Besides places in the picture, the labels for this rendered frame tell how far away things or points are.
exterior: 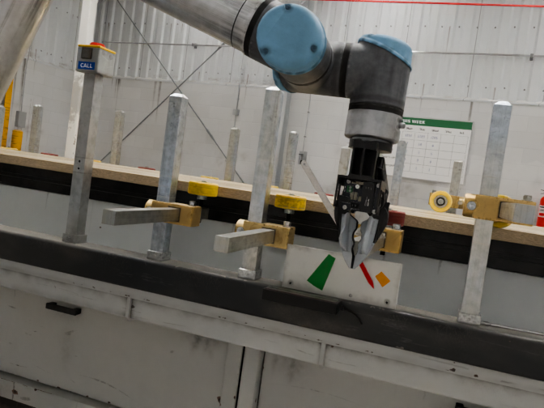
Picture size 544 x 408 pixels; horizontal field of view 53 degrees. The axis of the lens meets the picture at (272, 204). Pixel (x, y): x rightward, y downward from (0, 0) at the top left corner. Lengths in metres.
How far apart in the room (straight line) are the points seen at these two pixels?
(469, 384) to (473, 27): 7.78
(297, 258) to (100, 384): 0.88
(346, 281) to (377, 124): 0.46
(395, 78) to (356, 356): 0.66
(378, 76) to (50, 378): 1.50
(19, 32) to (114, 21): 10.54
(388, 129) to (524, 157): 7.52
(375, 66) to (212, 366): 1.07
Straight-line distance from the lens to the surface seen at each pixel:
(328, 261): 1.23
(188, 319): 1.42
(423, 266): 1.43
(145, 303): 1.47
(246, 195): 1.48
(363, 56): 0.91
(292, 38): 0.77
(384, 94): 0.89
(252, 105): 9.54
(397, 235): 1.21
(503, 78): 8.59
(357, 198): 0.88
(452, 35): 8.80
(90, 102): 1.53
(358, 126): 0.89
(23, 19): 1.18
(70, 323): 1.91
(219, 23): 0.83
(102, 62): 1.53
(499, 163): 1.21
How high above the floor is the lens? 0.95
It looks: 3 degrees down
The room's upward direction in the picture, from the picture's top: 8 degrees clockwise
